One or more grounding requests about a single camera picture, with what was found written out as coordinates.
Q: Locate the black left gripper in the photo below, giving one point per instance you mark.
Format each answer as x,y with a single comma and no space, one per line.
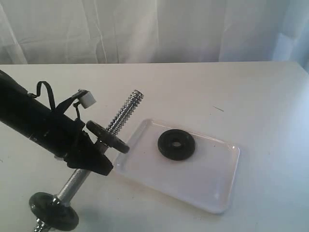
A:
70,140

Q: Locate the black weight plate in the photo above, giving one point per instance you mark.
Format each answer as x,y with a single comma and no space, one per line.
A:
107,137
50,210
176,144

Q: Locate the chrome threaded dumbbell bar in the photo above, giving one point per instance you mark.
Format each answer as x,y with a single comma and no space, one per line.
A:
80,175

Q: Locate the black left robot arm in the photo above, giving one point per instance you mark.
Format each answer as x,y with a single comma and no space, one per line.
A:
50,129

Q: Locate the white backdrop curtain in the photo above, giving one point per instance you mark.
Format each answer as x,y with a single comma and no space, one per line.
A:
145,31

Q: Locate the white rectangular plastic tray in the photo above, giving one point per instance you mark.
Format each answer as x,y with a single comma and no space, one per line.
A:
204,180

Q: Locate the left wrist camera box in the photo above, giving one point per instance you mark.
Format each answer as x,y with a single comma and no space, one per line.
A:
85,98

